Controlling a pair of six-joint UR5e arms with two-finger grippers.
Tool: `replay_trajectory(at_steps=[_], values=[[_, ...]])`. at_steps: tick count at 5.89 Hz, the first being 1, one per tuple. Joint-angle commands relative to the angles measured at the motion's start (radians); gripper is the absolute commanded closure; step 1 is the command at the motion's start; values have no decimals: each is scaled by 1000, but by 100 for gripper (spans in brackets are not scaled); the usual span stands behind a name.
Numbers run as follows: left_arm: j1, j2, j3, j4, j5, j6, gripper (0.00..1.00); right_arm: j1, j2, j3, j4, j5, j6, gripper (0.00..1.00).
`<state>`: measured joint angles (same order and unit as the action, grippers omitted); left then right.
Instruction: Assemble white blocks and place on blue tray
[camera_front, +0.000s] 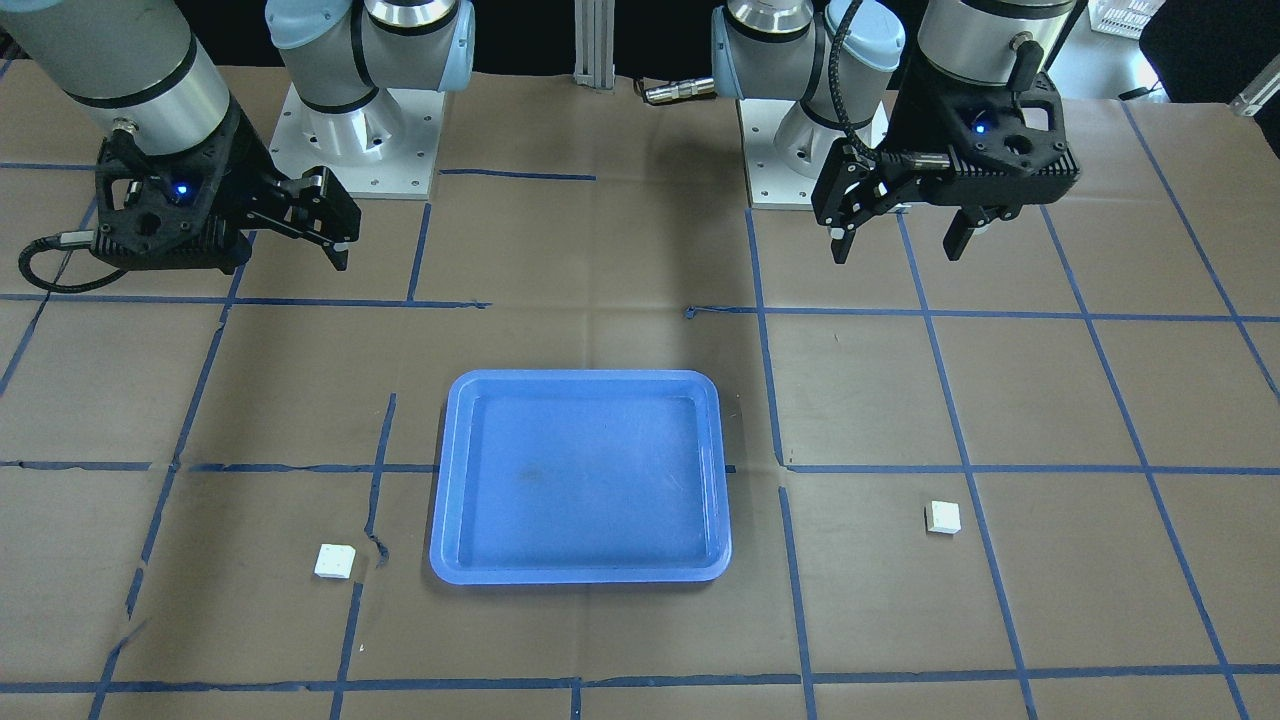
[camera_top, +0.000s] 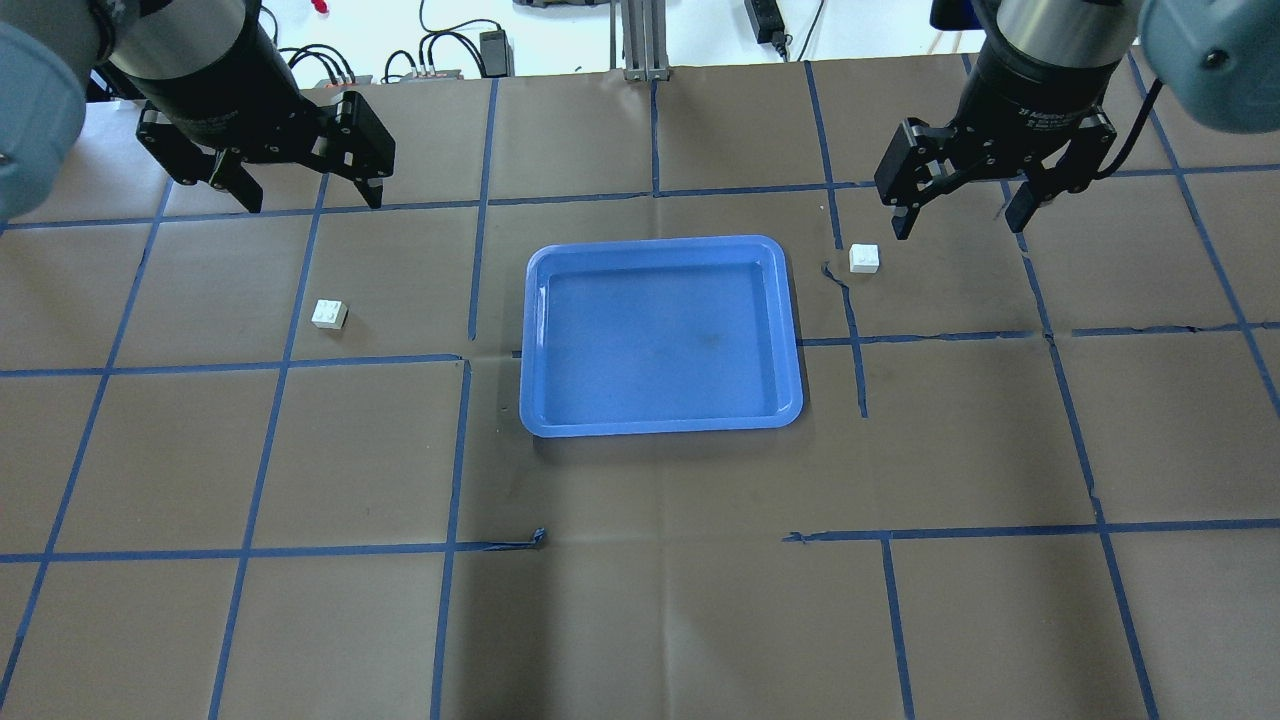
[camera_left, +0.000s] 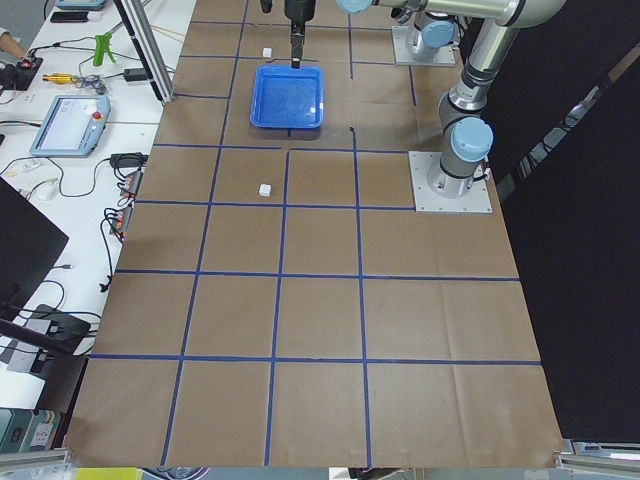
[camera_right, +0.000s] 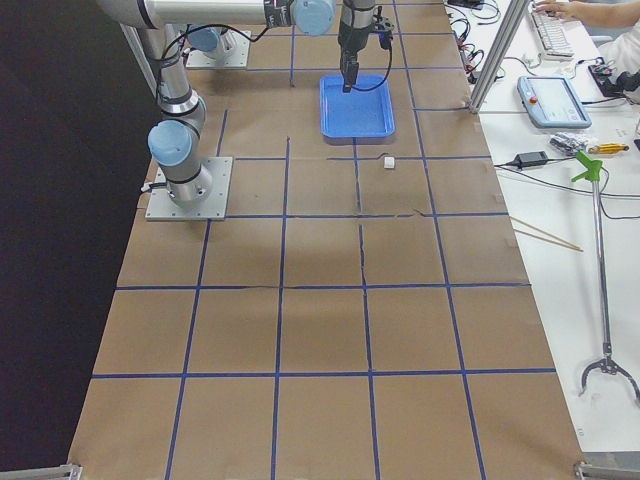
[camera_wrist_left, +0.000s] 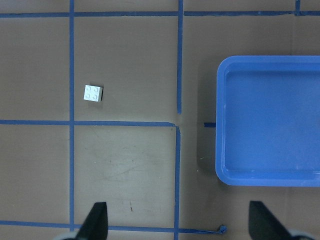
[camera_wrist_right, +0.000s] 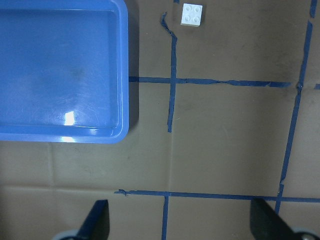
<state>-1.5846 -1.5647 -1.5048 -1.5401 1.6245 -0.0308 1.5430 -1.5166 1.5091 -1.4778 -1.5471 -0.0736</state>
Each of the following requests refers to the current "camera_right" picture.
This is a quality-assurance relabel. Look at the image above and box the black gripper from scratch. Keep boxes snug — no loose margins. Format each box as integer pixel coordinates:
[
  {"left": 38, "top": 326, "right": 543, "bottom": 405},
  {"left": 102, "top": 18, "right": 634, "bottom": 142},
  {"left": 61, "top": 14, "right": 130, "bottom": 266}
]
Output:
[{"left": 338, "top": 0, "right": 375, "bottom": 93}]

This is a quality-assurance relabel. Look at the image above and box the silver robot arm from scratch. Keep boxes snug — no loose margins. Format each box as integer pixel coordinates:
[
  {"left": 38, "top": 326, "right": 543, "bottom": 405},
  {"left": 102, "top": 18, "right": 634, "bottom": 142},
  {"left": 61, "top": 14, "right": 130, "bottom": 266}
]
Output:
[
  {"left": 99, "top": 1, "right": 375, "bottom": 209},
  {"left": 187, "top": 27, "right": 239, "bottom": 64}
]

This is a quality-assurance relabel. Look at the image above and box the blue plastic tray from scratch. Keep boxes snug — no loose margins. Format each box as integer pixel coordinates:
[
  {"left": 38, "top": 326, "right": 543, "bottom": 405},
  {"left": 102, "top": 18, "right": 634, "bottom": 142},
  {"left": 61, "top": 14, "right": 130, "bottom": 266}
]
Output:
[{"left": 319, "top": 74, "right": 396, "bottom": 144}]

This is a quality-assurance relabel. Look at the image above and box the person's hand at keyboard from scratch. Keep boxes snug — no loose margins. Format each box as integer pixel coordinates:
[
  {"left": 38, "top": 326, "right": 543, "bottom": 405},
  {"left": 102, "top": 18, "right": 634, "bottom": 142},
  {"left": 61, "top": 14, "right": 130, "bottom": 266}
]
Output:
[{"left": 533, "top": 0, "right": 580, "bottom": 20}]

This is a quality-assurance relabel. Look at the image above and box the black power adapter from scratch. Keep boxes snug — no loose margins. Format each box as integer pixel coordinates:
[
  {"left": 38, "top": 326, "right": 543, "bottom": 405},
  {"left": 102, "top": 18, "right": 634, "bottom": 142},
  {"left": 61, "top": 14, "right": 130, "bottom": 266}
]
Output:
[{"left": 514, "top": 151, "right": 549, "bottom": 170}]

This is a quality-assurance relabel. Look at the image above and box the white keyboard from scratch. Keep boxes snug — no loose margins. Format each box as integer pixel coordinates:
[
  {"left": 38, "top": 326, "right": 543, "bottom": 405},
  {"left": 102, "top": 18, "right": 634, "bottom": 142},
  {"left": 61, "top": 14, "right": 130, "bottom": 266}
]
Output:
[{"left": 527, "top": 2, "right": 575, "bottom": 61}]

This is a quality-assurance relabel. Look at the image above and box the blue teach pendant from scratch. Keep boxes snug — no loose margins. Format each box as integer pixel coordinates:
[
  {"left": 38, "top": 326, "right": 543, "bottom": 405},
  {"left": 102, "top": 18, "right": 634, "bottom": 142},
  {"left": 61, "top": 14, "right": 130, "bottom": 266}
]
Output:
[{"left": 517, "top": 76, "right": 592, "bottom": 129}]

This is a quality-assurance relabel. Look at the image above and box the brown paper table cover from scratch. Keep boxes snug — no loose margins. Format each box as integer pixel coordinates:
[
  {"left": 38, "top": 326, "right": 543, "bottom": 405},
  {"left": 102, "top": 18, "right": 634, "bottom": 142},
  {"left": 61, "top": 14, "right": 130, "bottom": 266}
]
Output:
[{"left": 69, "top": 1, "right": 580, "bottom": 479}]

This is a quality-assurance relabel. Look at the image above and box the yellow tool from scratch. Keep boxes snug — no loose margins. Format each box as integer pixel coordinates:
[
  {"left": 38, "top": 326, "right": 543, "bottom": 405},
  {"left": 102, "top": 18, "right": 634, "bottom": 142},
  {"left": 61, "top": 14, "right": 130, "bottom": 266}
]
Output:
[{"left": 588, "top": 143, "right": 629, "bottom": 155}]

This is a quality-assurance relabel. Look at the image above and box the wooden chopstick pair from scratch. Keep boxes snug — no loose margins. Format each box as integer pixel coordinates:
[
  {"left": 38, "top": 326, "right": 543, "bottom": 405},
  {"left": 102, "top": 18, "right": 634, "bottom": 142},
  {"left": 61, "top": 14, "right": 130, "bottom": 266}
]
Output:
[{"left": 509, "top": 216, "right": 583, "bottom": 252}]

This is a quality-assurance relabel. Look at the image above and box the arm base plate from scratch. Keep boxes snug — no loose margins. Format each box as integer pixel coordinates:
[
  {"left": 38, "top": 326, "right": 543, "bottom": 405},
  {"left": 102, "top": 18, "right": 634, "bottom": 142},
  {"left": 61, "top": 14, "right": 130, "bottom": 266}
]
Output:
[
  {"left": 186, "top": 28, "right": 251, "bottom": 70},
  {"left": 145, "top": 157, "right": 233, "bottom": 221}
]

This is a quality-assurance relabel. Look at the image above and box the aluminium frame post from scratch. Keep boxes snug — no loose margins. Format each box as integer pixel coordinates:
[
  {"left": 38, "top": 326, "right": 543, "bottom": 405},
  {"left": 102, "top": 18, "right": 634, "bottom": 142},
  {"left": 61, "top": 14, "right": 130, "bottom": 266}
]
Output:
[{"left": 468, "top": 0, "right": 528, "bottom": 114}]

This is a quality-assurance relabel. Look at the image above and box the green handled reacher grabber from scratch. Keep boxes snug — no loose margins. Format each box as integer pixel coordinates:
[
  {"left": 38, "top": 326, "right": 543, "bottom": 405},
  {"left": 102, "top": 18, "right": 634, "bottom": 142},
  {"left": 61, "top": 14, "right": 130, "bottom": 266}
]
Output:
[{"left": 571, "top": 151, "right": 639, "bottom": 405}]

